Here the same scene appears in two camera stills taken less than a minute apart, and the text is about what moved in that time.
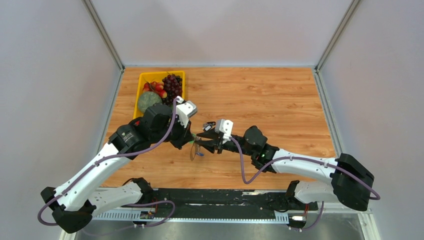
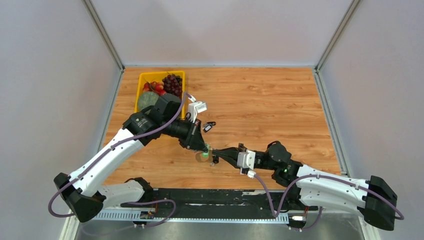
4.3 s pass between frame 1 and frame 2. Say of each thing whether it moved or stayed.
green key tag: moved
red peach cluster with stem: stayed
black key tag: stayed
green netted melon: stayed
